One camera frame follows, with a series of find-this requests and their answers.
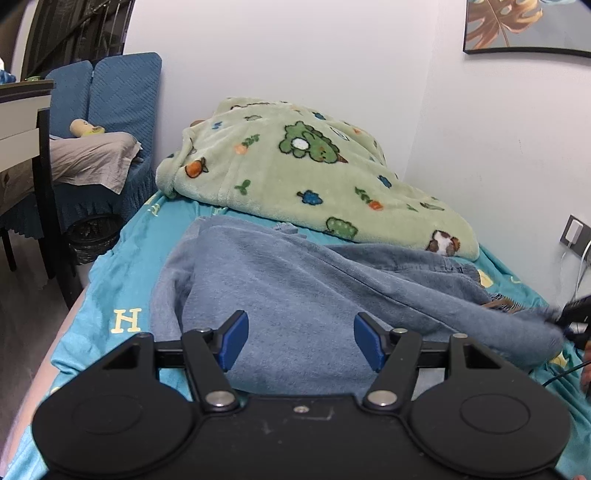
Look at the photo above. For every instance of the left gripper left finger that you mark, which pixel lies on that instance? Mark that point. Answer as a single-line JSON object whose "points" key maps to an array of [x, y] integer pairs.
{"points": [[208, 355]]}

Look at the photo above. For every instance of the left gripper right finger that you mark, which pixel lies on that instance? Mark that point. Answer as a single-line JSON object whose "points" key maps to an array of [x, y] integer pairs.
{"points": [[394, 355]]}

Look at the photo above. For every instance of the blue denim jeans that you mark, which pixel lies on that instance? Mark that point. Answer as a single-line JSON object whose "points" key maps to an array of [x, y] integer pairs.
{"points": [[302, 299]]}

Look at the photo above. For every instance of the white charger plug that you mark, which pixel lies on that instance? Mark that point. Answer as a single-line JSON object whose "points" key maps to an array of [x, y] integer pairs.
{"points": [[574, 231]]}

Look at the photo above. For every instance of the teal patterned bed sheet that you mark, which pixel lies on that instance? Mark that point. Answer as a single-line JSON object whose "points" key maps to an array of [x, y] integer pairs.
{"points": [[118, 298]]}

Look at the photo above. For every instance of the black waste bin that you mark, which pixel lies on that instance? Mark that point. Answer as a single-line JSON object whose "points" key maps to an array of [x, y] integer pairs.
{"points": [[93, 236]]}

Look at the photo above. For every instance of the green dinosaur fleece blanket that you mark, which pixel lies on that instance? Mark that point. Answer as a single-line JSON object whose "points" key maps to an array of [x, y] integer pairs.
{"points": [[290, 163]]}

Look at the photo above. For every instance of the grey cloth on chair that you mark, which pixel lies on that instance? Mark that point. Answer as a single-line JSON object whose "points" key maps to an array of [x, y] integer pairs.
{"points": [[97, 159]]}

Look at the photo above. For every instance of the small plush toy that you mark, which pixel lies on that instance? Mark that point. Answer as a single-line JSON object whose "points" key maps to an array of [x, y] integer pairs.
{"points": [[81, 128]]}

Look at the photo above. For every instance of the blue upholstered chair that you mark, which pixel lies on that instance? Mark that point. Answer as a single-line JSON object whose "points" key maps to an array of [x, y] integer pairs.
{"points": [[119, 93]]}

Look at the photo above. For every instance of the dark window with bars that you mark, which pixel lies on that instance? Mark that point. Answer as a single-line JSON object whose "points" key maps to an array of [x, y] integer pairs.
{"points": [[64, 32]]}

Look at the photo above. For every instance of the wall power socket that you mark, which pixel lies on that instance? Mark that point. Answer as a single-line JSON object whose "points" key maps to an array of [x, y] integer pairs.
{"points": [[580, 248]]}

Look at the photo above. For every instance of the white desk with black frame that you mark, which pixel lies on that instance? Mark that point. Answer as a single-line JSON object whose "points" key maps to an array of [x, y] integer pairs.
{"points": [[25, 118]]}

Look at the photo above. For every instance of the leaf wall painting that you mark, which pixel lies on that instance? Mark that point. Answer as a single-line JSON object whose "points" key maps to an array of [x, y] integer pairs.
{"points": [[498, 26]]}

